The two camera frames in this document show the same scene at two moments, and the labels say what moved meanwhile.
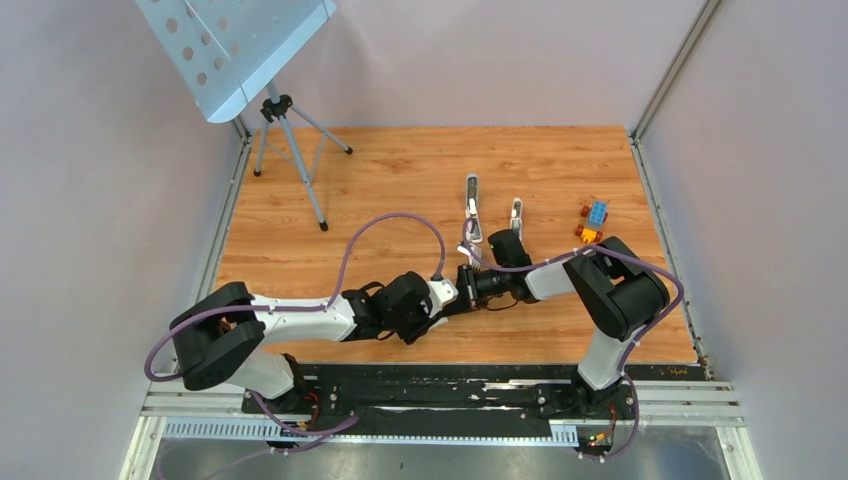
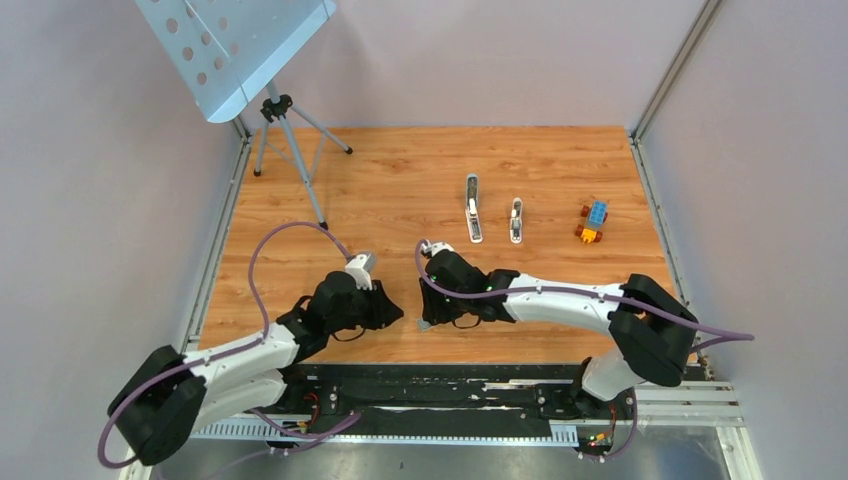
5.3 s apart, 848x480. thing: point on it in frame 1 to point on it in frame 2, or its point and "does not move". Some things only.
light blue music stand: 225,51 does not move
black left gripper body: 411,329 to 365,308
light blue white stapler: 474,226 does not move
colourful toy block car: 595,216 does not move
